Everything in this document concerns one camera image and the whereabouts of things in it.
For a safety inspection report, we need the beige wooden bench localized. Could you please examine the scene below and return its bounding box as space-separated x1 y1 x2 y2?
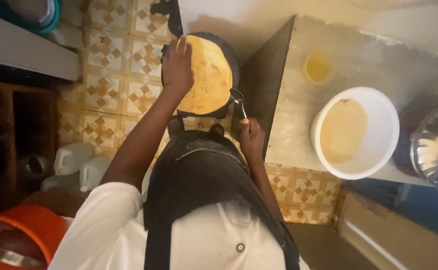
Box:
336 190 438 270

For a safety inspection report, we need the person's left hand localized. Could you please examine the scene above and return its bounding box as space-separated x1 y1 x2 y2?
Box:
162 35 195 95

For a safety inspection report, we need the black shoe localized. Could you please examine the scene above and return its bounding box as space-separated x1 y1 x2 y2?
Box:
166 115 186 140
209 123 226 138

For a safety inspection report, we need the person's right hand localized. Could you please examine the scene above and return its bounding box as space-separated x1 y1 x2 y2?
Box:
239 117 267 160

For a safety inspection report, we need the metal spoon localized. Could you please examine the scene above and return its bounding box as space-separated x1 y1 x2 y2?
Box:
229 88 249 121

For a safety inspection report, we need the small yellow oil bowl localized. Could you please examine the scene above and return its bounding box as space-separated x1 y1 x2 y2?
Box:
302 50 334 84

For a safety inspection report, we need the black handle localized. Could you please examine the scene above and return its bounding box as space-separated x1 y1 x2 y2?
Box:
151 0 184 37

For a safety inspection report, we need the shiny steel pot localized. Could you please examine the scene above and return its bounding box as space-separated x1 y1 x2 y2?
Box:
410 102 438 191

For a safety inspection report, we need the black apron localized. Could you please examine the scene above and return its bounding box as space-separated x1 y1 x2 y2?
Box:
143 129 301 270

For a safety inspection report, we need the black frying pan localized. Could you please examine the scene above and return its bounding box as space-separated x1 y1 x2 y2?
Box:
160 32 241 119

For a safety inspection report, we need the pale raw flatbread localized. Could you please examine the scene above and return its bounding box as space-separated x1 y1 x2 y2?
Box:
320 98 368 164

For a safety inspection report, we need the dark metal pot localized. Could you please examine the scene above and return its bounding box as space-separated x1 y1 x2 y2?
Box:
19 154 53 181

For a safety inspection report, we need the grey counter ledge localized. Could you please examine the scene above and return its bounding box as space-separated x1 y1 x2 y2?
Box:
0 9 80 82

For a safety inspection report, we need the large white plastic bowl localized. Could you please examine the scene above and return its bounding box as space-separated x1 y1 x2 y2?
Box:
311 87 400 180

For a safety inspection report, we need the teal plastic basin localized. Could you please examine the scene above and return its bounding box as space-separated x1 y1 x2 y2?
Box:
0 0 61 36

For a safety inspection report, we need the blue barrel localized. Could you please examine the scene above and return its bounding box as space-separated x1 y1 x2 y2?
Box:
348 179 438 242

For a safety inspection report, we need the golden chapati flatbread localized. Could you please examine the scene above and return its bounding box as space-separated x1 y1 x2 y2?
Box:
176 34 234 115

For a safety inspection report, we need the orange plastic bucket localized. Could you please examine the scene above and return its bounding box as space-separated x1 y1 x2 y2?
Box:
0 205 68 270

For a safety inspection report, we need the dark wooden shelf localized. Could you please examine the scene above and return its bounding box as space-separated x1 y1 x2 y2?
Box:
0 79 60 212

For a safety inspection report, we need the white plastic jerrycan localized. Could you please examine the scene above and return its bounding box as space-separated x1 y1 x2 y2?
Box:
40 173 80 192
79 154 113 193
54 142 95 176

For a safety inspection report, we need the white chef coat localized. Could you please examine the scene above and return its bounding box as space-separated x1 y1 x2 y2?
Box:
48 182 311 270

